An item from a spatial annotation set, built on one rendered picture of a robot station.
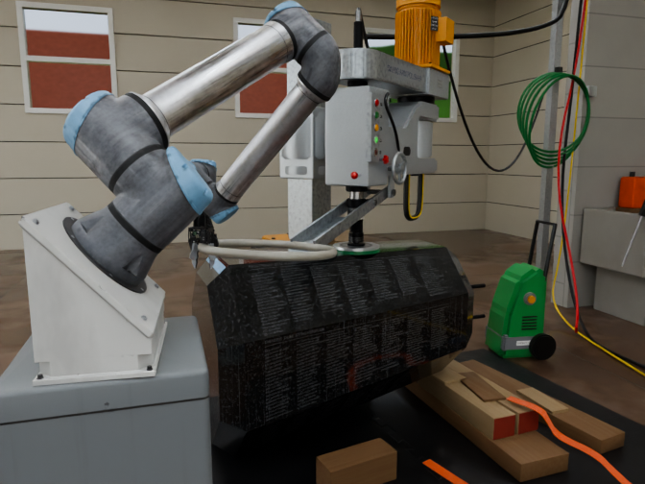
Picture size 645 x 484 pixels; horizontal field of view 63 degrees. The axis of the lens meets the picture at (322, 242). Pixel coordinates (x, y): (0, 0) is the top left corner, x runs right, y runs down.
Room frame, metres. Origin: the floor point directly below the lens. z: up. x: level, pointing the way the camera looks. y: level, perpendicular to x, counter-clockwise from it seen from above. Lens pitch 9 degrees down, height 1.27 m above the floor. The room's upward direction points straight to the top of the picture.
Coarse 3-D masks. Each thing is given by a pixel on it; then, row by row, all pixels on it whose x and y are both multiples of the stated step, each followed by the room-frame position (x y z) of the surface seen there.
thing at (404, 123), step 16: (400, 112) 2.69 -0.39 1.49; (416, 112) 2.70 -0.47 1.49; (432, 112) 2.89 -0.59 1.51; (400, 128) 2.57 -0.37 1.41; (416, 128) 2.70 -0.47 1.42; (400, 144) 2.55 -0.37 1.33; (416, 144) 2.71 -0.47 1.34; (400, 160) 2.55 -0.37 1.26; (416, 160) 2.71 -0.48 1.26; (432, 160) 2.91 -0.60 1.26
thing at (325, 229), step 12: (372, 192) 2.56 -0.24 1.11; (384, 192) 2.49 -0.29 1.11; (372, 204) 2.39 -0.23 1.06; (324, 216) 2.25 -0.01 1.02; (336, 216) 2.33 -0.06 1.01; (348, 216) 2.21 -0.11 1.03; (360, 216) 2.29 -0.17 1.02; (312, 228) 2.17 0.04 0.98; (324, 228) 2.23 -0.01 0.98; (336, 228) 2.12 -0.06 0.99; (300, 240) 2.10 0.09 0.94; (312, 240) 2.11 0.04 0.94; (324, 240) 2.05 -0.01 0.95
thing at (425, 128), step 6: (420, 126) 2.85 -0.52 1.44; (426, 126) 2.87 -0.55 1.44; (432, 126) 2.91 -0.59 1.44; (420, 132) 2.85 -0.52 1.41; (426, 132) 2.87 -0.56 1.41; (432, 132) 2.92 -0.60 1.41; (420, 138) 2.85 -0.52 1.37; (426, 138) 2.87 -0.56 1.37; (420, 144) 2.85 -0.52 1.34; (426, 144) 2.87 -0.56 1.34; (420, 150) 2.85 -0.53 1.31; (426, 150) 2.87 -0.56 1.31; (420, 156) 2.85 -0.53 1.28; (426, 156) 2.87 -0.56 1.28
